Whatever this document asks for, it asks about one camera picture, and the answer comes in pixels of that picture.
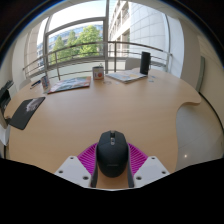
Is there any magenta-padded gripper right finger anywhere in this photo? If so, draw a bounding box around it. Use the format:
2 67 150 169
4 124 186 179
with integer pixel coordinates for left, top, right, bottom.
126 142 170 189

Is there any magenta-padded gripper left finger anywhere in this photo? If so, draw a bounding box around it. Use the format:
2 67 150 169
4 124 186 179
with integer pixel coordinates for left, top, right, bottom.
54 142 100 189

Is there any black computer mouse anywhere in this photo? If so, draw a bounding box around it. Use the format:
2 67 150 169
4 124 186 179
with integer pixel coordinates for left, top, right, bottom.
95 130 130 179

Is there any black mouse pad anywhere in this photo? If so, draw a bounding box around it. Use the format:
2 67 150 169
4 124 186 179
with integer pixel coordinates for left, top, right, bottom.
8 96 47 131

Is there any red colourful magazine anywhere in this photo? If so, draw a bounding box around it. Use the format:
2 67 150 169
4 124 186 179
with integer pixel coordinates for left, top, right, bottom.
47 75 92 95

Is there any black and blue stapler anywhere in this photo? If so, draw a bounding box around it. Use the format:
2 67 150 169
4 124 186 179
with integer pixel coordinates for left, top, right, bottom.
29 79 42 90

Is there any light open booklet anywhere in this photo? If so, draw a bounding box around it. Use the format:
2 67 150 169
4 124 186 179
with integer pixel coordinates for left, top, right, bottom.
105 69 148 84

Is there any white printed cup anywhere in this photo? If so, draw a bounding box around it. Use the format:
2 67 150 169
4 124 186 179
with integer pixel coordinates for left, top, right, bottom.
92 65 105 81

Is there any tall black speaker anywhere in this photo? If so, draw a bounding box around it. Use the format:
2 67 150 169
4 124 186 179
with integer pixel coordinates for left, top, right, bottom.
139 51 152 76

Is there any grey metal balcony railing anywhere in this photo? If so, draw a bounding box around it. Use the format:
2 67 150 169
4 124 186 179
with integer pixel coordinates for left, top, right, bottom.
22 40 173 80

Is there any green tree outside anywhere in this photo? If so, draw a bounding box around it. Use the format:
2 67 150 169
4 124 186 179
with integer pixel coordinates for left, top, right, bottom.
49 24 104 65

